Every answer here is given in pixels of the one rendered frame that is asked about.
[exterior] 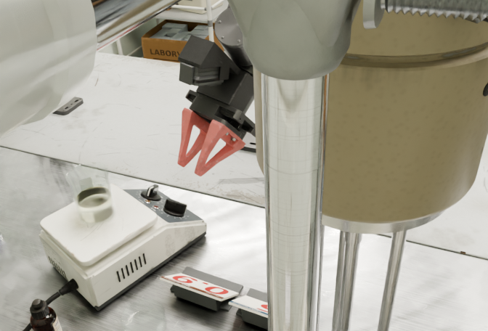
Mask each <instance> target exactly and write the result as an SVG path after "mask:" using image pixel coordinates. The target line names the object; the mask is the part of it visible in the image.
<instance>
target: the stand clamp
mask: <svg viewBox="0 0 488 331"><path fill-rule="evenodd" d="M180 1H181V0H0V138H2V137H4V136H6V135H7V134H8V133H10V132H11V131H13V130H15V129H16V128H17V127H19V126H21V125H26V124H29V123H33V122H36V121H39V120H43V119H45V117H47V116H48V115H50V114H52V113H53V112H54V111H56V110H57V109H59V108H60V107H62V106H63V105H65V104H66V103H68V102H69V101H70V100H71V99H72V98H74V96H76V95H77V94H78V93H79V92H80V91H82V90H83V89H84V87H85V85H86V83H87V81H88V80H89V77H90V75H91V74H92V71H93V69H94V61H95V56H96V53H97V52H98V51H100V50H101V49H104V48H105V47H106V46H108V45H110V44H111V43H113V42H114V41H116V40H118V39H119V38H121V37H123V36H125V35H126V34H127V33H129V32H131V31H133V30H134V29H136V28H138V27H139V26H140V25H142V24H144V23H146V22H147V21H149V20H151V19H153V18H154V17H155V16H157V15H159V14H160V13H162V12H164V11H166V10H167V9H168V8H170V7H172V6H173V5H175V4H177V3H178V2H180ZM227 1H228V3H229V5H230V8H231V10H232V12H233V14H234V16H235V19H236V20H237V24H238V25H239V27H240V30H241V32H242V34H243V48H244V50H245V52H246V54H247V55H248V57H249V59H250V61H251V63H252V65H253V66H254V68H255V69H257V71H259V72H260V73H263V74H264V75H267V76H269V77H272V78H277V79H282V80H289V81H302V80H309V79H314V78H319V77H322V76H324V75H327V74H328V73H331V72H333V71H334V70H335V69H336V68H337V67H338V66H339V65H340V63H341V61H342V59H343V57H344V56H345V54H346V52H347V51H348V49H349V46H350V41H351V25H352V23H353V21H354V17H355V15H356V13H357V10H358V8H359V5H360V2H361V0H227ZM385 10H386V11H387V12H388V13H390V12H391V11H392V10H394V12H395V13H396V14H398V13H399V12H400V11H402V12H403V14H404V15H406V14H407V13H408V12H410V13H411V14H412V16H413V15H414V14H415V13H417V12H418V14H419V15H420V16H422V15H424V14H425V13H426V14H427V15H428V16H429V17H430V16H432V14H433V13H434V14H435V15H436V16H437V18H438V17H439V16H441V15H442V14H443V15H444V16H445V18H448V17H449V16H450V15H452V16H453V17H454V19H456V18H457V17H458V16H461V17H462V19H463V20H464V19H466V18H467V17H468V16H469V17H470V18H471V20H474V19H475V18H476V17H478V18H479V19H480V20H481V21H482V20H483V19H485V18H487V19H488V0H363V25H364V28H365V29H373V28H377V27H378V26H379V24H380V22H381V20H382V18H383V14H384V12H385Z"/></svg>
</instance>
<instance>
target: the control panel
mask: <svg viewBox="0 0 488 331"><path fill-rule="evenodd" d="M123 191H125V192H127V193H128V194H130V195H131V196H132V197H134V198H135V199H137V200H138V201H140V202H141V203H142V204H144V205H145V206H147V207H148V208H149V209H151V210H152V211H154V212H155V213H156V214H157V216H159V217H161V218H162V219H163V220H164V221H166V222H168V223H175V222H184V221H200V220H203V219H202V218H200V217H199V216H197V215H195V214H194V213H193V212H191V211H189V210H188V209H186V211H185V213H184V216H182V217H176V216H171V215H168V214H167V213H165V212H164V211H163V208H164V205H165V202H166V199H167V198H169V199H171V198H170V197H168V196H166V195H165V194H163V193H162V192H160V191H159V190H158V192H157V194H159V195H160V196H161V199H160V200H159V201H152V200H151V201H150V203H149V202H146V201H145V200H147V199H145V198H143V197H142V196H141V192H143V191H147V189H123ZM154 205H157V206H158V207H159V208H155V207H154Z"/></svg>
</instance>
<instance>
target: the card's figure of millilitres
mask: <svg viewBox="0 0 488 331"><path fill-rule="evenodd" d="M167 277H168V278H169V279H173V280H176V281H178V282H182V283H184V284H186V285H190V286H193V287H196V288H198V289H201V290H205V291H207V292H209V293H213V294H215V295H219V296H221V297H224V296H226V295H230V294H233V293H235V292H232V291H230V290H226V289H224V288H221V287H217V286H215V285H212V284H209V283H207V282H203V281H200V280H198V279H194V278H192V277H188V276H186V275H183V274H176V275H172V276H167Z"/></svg>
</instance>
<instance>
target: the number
mask: <svg viewBox="0 0 488 331"><path fill-rule="evenodd" d="M234 302H237V303H241V304H243V305H246V306H249V307H251V308H255V309H258V310H259V311H263V312H266V313H268V307H267V303H263V302H261V301H258V300H255V299H252V298H249V297H246V296H245V297H244V298H240V299H237V300H236V301H234Z"/></svg>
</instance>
